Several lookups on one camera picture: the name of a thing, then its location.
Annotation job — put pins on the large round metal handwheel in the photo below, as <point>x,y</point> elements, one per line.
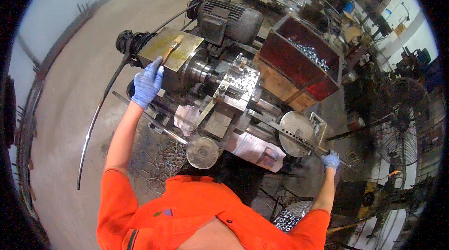
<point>293,123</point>

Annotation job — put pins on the crumpled white paper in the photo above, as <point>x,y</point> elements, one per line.
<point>184,118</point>

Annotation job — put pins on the grey electric motor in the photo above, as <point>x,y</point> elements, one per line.
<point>228,18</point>

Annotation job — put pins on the grey metal lathe machine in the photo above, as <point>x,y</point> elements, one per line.
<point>210,85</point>

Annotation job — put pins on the black standing fan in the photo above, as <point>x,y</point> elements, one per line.
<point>400,123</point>

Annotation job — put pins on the red metal bin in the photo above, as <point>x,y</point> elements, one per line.
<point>298,62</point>

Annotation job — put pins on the person's right fingers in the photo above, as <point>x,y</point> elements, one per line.
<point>329,155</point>

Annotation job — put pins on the perforated metal lever bar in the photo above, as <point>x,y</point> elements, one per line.
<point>291,134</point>

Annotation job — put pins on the heap of metal shavings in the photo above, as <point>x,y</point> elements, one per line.
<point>165,158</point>

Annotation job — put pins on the cluttered workbench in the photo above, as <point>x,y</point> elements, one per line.
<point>333,1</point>

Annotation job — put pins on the pile of silver bolts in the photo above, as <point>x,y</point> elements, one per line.
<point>310,55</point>

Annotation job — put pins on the wooden crate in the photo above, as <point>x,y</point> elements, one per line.
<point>277,83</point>

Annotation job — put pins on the person's body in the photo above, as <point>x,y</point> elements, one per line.
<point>196,208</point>

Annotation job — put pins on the person's left hand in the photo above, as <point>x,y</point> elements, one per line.
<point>145,83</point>

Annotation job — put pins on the long curved metal rod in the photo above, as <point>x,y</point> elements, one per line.
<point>100,106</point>

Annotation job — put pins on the folded newspaper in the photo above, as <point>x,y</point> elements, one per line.
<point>254,150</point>

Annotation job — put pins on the rusty metal rail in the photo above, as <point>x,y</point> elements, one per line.
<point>31,109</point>

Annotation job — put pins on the straight metal lever rod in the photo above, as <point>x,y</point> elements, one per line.
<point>150,118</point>

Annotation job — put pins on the small round metal handwheel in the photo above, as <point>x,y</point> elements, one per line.
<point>202,152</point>

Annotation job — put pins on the person's right hand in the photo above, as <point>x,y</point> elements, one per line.
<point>330,161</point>

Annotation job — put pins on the bucket of silver bolts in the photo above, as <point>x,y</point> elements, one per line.
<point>289,216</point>

